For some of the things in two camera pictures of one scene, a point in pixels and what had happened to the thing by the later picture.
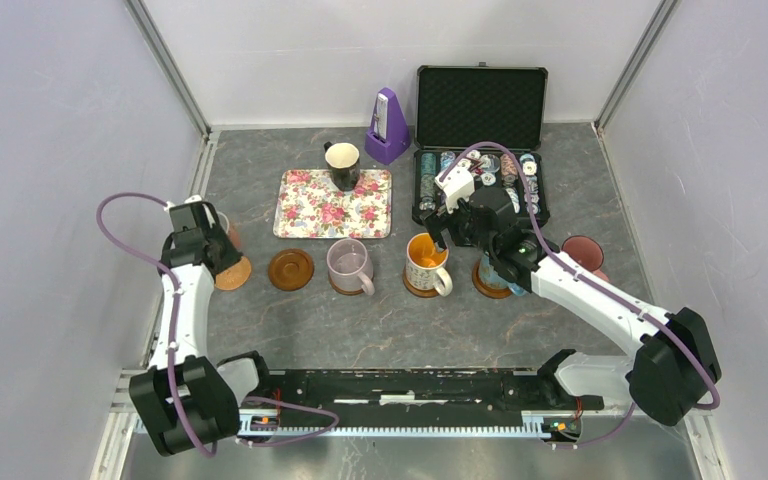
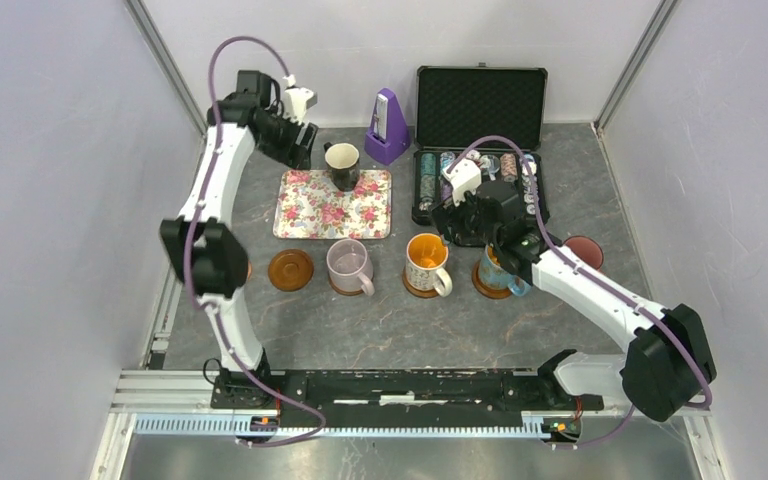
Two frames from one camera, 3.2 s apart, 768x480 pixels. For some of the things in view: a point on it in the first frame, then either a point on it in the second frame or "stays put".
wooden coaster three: x=343 y=291 stays put
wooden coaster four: x=430 y=293 stays put
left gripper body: x=227 y=253 to x=280 y=137
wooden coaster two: x=488 y=290 stays put
